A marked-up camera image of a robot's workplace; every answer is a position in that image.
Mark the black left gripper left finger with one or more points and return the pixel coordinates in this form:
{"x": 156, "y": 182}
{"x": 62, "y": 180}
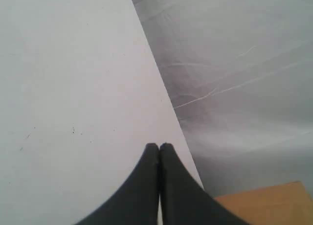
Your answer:
{"x": 136, "y": 200}

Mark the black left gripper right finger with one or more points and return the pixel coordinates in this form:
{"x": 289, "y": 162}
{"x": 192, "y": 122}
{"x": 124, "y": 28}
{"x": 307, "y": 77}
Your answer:
{"x": 183, "y": 201}

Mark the brown paper shopping bag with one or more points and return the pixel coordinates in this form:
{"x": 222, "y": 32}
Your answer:
{"x": 284, "y": 204}

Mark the white backdrop curtain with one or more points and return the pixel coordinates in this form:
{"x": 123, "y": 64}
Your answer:
{"x": 239, "y": 74}

